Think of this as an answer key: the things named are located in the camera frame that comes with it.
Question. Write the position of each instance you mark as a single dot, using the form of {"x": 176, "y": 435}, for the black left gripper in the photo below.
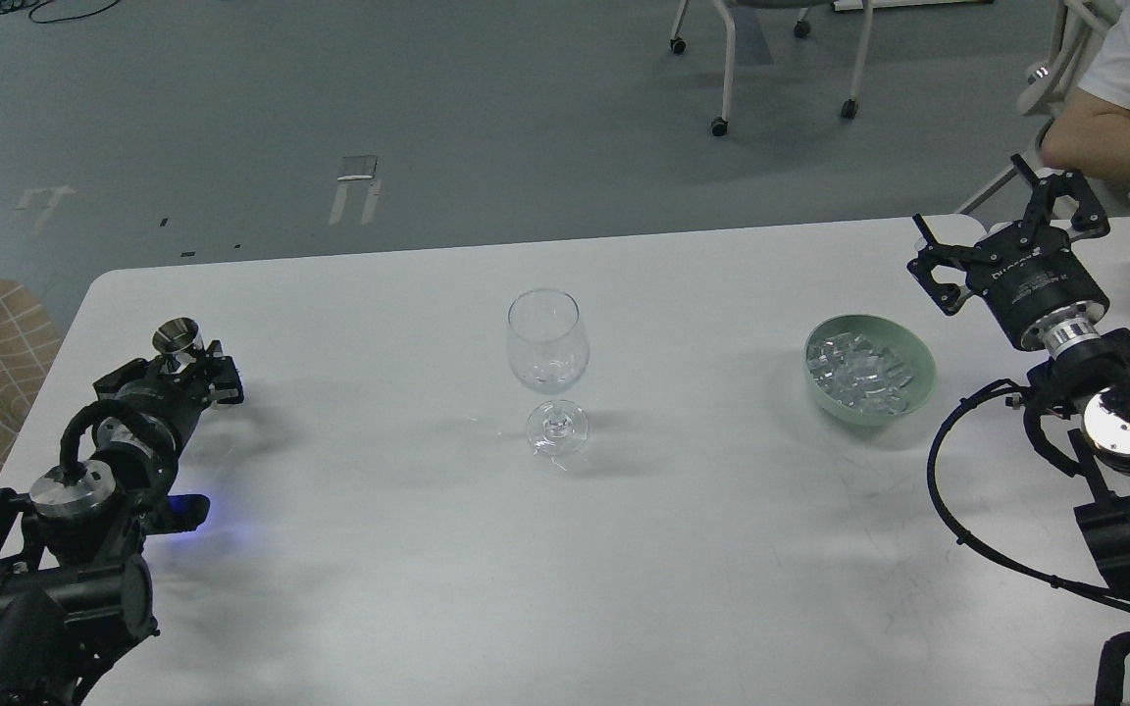
{"x": 171, "y": 401}

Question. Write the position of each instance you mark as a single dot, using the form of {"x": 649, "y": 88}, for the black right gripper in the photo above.
{"x": 1036, "y": 279}

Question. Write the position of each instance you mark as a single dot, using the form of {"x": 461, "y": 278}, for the steel double jigger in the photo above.
{"x": 185, "y": 356}

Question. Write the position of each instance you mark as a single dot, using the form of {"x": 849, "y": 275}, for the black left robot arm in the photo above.
{"x": 76, "y": 594}

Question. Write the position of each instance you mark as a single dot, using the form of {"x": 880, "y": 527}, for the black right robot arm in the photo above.
{"x": 1076, "y": 404}

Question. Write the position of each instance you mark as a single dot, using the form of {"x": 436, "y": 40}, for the person forearm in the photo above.
{"x": 1090, "y": 135}

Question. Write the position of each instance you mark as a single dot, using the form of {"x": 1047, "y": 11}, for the pile of ice cubes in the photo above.
{"x": 857, "y": 373}

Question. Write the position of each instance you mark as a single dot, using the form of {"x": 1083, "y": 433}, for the clear wine glass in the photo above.
{"x": 548, "y": 351}

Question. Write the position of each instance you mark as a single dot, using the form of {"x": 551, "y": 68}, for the green bowl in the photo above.
{"x": 885, "y": 332}

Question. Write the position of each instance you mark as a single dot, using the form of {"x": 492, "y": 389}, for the white rolling chair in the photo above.
{"x": 746, "y": 45}

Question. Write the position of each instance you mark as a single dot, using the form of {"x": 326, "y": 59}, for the white office chair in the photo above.
{"x": 1079, "y": 29}

